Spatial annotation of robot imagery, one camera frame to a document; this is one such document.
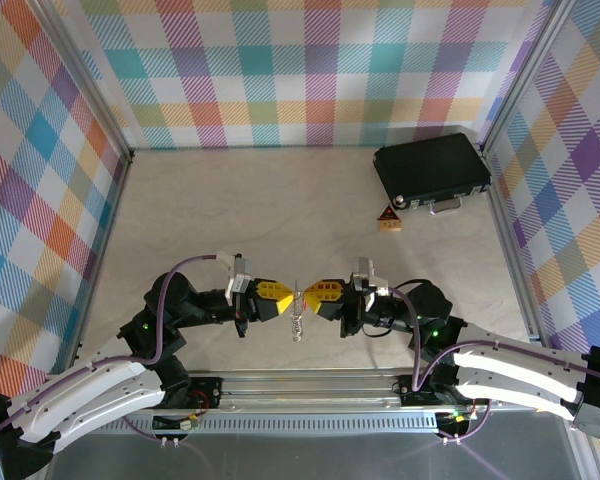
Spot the black briefcase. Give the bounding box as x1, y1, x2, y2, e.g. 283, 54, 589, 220
372, 132, 492, 217

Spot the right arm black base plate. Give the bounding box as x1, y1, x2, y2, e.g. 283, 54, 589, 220
397, 372, 461, 407

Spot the transparent zip bag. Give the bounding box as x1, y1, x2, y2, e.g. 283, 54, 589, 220
287, 278, 309, 347

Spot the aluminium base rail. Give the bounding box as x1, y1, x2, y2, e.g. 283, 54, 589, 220
42, 368, 581, 417

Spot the wire connector bundle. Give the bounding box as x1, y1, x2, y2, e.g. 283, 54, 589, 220
437, 407, 479, 426
152, 410, 204, 434

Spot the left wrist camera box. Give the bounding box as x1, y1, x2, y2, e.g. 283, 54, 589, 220
218, 249, 255, 304

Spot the aluminium frame post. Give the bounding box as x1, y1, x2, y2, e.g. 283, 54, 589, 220
478, 0, 580, 154
37, 0, 136, 164

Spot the perforated grey cable duct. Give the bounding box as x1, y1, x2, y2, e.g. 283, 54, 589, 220
99, 413, 441, 437

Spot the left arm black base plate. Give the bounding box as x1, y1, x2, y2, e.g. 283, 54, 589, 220
187, 375, 225, 412

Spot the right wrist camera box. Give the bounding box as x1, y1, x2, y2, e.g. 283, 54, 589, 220
350, 257, 391, 301

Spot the triangular sign on wooden block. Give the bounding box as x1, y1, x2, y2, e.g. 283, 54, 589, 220
377, 203, 404, 234

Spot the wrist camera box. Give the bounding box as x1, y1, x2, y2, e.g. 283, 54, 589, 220
218, 249, 255, 304
350, 257, 391, 301

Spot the aluminium side rail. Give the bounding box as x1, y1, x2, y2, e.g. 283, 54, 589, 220
67, 148, 136, 374
479, 144, 556, 351

